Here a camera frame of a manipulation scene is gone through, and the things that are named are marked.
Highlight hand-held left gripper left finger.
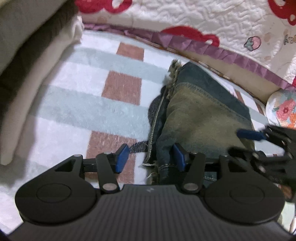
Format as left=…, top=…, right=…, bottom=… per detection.
left=54, top=143, right=129, bottom=194

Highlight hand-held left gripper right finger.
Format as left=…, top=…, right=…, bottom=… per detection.
left=172, top=143, right=251, bottom=194

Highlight cream white folded garment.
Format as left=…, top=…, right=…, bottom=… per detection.
left=0, top=16, right=85, bottom=165

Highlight dark blue faded jeans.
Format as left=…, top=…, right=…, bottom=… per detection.
left=139, top=59, right=256, bottom=186

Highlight white red quilted bedspread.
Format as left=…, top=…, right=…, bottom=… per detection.
left=74, top=0, right=296, bottom=90

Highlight cartoon dog checked rug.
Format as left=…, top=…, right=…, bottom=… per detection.
left=0, top=29, right=287, bottom=232

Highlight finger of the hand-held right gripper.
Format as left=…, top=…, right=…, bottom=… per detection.
left=228, top=146, right=289, bottom=176
left=237, top=126, right=292, bottom=145

